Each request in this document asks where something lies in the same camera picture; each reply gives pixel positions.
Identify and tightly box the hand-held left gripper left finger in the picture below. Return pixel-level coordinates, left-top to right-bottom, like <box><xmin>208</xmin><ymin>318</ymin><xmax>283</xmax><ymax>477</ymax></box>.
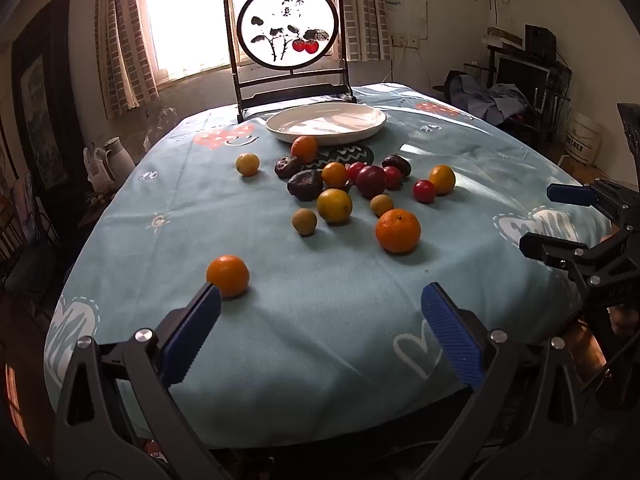
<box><xmin>50</xmin><ymin>282</ymin><xmax>236</xmax><ymax>480</ymax></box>

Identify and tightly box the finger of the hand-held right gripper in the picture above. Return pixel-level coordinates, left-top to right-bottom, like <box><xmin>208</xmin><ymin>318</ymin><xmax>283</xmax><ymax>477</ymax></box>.
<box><xmin>546</xmin><ymin>180</ymin><xmax>632</xmax><ymax>228</ymax></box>
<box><xmin>519</xmin><ymin>232</ymin><xmax>621</xmax><ymax>286</ymax></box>

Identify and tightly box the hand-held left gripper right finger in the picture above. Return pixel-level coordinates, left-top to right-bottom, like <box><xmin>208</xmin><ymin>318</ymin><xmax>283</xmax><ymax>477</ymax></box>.
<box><xmin>414</xmin><ymin>282</ymin><xmax>584</xmax><ymax>480</ymax></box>

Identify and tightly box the small orange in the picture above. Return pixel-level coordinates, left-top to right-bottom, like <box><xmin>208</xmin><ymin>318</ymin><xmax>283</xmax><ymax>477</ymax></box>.
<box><xmin>321</xmin><ymin>161</ymin><xmax>349</xmax><ymax>189</ymax></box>
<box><xmin>428</xmin><ymin>165</ymin><xmax>456</xmax><ymax>196</ymax></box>
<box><xmin>291</xmin><ymin>135</ymin><xmax>319</xmax><ymax>165</ymax></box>
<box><xmin>206</xmin><ymin>255</ymin><xmax>250</xmax><ymax>299</ymax></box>

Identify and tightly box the large orange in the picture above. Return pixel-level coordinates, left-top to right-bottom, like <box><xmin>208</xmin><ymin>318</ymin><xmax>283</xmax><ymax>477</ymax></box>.
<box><xmin>375</xmin><ymin>208</ymin><xmax>422</xmax><ymax>254</ymax></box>

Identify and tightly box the dark wrinkled passion fruit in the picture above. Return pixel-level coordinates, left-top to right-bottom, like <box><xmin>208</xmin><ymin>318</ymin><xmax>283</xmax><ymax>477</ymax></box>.
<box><xmin>287</xmin><ymin>170</ymin><xmax>324</xmax><ymax>202</ymax></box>
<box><xmin>274</xmin><ymin>156</ymin><xmax>303</xmax><ymax>179</ymax></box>
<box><xmin>381</xmin><ymin>154</ymin><xmax>412</xmax><ymax>177</ymax></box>

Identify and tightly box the dark red apple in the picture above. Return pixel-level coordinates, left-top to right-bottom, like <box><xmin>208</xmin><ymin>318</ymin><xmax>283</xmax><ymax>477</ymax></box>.
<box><xmin>355</xmin><ymin>165</ymin><xmax>387</xmax><ymax>199</ymax></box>

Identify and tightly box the yellow lemon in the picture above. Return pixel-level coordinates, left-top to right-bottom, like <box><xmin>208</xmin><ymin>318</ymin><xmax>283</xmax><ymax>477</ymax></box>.
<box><xmin>316</xmin><ymin>188</ymin><xmax>353</xmax><ymax>224</ymax></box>

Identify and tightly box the white oval plate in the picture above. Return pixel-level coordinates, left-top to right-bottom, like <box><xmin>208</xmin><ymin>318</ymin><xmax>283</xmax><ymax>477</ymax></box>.
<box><xmin>265</xmin><ymin>102</ymin><xmax>387</xmax><ymax>147</ymax></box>

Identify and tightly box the person's right hand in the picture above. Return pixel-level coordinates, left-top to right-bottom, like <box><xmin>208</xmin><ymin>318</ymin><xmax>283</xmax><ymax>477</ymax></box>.
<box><xmin>570</xmin><ymin>305</ymin><xmax>640</xmax><ymax>387</ymax></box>

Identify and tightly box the white bucket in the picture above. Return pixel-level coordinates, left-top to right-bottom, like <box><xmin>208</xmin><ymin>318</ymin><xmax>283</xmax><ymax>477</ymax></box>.
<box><xmin>565</xmin><ymin>110</ymin><xmax>606</xmax><ymax>166</ymax></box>

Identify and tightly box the dark equipment rack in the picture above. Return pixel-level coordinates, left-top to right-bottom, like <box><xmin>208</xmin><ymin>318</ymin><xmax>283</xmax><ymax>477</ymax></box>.
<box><xmin>487</xmin><ymin>42</ymin><xmax>572</xmax><ymax>146</ymax></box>

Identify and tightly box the pile of blue clothes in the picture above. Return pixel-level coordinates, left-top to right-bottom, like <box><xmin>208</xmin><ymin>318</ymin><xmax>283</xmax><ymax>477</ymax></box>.
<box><xmin>445</xmin><ymin>71</ymin><xmax>531</xmax><ymax>126</ymax></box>

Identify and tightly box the black monitor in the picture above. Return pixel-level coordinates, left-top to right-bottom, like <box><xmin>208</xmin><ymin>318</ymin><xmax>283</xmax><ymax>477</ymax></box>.
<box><xmin>492</xmin><ymin>55</ymin><xmax>551</xmax><ymax>106</ymax></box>

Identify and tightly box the black speaker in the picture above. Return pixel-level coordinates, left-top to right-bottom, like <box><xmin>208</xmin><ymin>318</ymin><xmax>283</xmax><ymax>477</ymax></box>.
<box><xmin>524</xmin><ymin>24</ymin><xmax>557</xmax><ymax>58</ymax></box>

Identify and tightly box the white kettle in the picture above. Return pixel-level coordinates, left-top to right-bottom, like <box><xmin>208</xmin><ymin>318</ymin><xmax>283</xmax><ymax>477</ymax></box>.
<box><xmin>102</xmin><ymin>136</ymin><xmax>137</xmax><ymax>181</ymax></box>

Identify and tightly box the clear plastic bag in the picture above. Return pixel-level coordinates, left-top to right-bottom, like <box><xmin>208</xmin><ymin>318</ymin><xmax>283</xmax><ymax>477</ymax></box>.
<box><xmin>144</xmin><ymin>105</ymin><xmax>182</xmax><ymax>152</ymax></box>

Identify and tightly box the dark framed painting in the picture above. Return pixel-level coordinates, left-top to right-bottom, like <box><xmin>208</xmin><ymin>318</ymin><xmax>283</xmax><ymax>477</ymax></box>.
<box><xmin>11</xmin><ymin>0</ymin><xmax>83</xmax><ymax>193</ymax></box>

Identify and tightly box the brick pattern curtain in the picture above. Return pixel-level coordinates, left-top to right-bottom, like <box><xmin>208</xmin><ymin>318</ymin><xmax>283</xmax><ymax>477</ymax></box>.
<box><xmin>330</xmin><ymin>0</ymin><xmax>393</xmax><ymax>63</ymax></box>
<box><xmin>95</xmin><ymin>0</ymin><xmax>161</xmax><ymax>118</ymax></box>

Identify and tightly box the window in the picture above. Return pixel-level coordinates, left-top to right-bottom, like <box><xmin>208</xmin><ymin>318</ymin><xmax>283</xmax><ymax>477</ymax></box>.
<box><xmin>145</xmin><ymin>0</ymin><xmax>333</xmax><ymax>81</ymax></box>

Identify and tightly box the round painted table screen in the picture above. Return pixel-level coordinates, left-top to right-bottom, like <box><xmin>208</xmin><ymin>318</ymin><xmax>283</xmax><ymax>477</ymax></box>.
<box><xmin>222</xmin><ymin>0</ymin><xmax>357</xmax><ymax>123</ymax></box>

